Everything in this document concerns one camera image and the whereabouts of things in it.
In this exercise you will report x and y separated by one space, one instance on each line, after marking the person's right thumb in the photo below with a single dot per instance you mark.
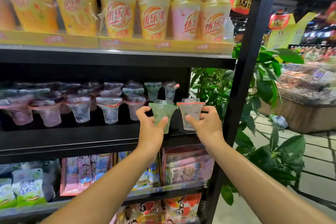
192 121

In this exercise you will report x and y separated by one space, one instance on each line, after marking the green leafy plant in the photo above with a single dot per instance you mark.
265 84

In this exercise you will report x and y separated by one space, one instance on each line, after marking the rows of clear plastic cups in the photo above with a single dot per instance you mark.
78 103

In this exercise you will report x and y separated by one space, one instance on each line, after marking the yellow cardboard display tray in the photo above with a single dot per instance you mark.
168 45
39 38

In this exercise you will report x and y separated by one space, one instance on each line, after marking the blue yellow snack packets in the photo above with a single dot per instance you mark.
147 176

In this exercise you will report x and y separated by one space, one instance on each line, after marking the green white snack packet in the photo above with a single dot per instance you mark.
28 187
6 195

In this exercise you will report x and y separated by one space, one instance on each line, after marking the green clear jelly cup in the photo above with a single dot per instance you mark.
162 112

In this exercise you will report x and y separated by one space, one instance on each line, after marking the yellow banner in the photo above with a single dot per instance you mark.
296 31

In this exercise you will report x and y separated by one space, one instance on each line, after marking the person's right hand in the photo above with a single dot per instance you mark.
210 129

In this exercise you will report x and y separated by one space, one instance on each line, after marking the grey plastic bag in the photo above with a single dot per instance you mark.
280 122

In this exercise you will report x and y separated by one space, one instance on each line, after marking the pink clear snack bag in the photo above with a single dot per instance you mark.
186 166

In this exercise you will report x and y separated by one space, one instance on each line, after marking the red rimmed clear jelly cup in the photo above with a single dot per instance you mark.
190 111

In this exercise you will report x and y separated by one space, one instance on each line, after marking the dark snack packet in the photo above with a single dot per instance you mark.
51 176

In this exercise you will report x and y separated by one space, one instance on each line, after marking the person's right forearm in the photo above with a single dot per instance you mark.
257 187

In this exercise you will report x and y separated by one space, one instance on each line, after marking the person's left thumb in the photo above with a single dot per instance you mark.
162 123

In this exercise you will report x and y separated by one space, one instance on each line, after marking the pink box of snack packets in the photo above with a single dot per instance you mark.
84 171

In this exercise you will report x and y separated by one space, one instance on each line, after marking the row of yellow milk tea cups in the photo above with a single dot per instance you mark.
118 11

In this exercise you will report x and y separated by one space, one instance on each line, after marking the black metal shelf rack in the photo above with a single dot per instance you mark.
105 139

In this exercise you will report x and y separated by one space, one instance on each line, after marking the person's left forearm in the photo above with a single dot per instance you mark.
105 192

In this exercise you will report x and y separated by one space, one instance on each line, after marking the person's left hand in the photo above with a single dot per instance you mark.
149 137

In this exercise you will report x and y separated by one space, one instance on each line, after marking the red white snack packets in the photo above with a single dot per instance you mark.
168 210

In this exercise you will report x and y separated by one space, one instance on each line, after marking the wooden food display counter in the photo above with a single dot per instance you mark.
304 100

